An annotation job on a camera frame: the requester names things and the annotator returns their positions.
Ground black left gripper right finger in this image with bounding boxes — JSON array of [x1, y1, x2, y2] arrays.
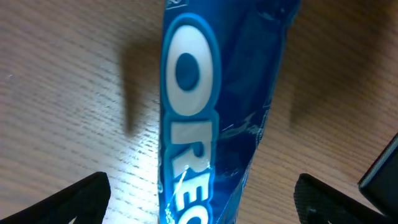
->
[[294, 173, 392, 224]]

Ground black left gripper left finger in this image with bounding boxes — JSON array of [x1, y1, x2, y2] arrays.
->
[[1, 172, 111, 224]]

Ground dark green box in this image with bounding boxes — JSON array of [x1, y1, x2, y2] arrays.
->
[[358, 134, 398, 219]]

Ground blue Oreo cookie pack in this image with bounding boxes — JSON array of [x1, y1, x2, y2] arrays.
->
[[158, 0, 300, 223]]

